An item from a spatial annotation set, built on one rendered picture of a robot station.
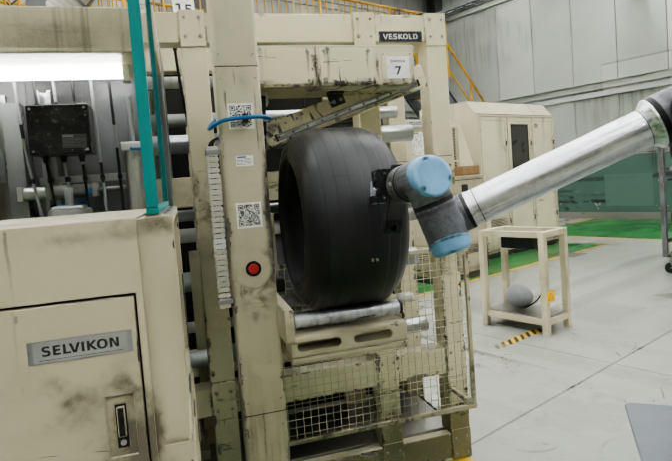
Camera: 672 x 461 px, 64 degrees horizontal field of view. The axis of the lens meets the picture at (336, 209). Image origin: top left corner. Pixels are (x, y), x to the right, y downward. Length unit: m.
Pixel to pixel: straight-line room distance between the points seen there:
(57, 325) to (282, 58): 1.27
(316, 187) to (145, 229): 0.67
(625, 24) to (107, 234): 13.10
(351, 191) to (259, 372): 0.62
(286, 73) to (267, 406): 1.09
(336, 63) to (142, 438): 1.41
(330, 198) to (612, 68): 12.36
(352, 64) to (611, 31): 11.94
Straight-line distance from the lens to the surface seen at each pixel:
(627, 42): 13.53
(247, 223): 1.60
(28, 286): 0.94
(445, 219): 1.14
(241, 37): 1.66
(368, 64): 2.01
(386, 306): 1.66
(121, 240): 0.91
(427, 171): 1.13
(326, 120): 2.07
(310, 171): 1.50
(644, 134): 1.32
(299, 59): 1.95
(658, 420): 1.76
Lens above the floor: 1.30
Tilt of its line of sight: 3 degrees down
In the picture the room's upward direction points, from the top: 4 degrees counter-clockwise
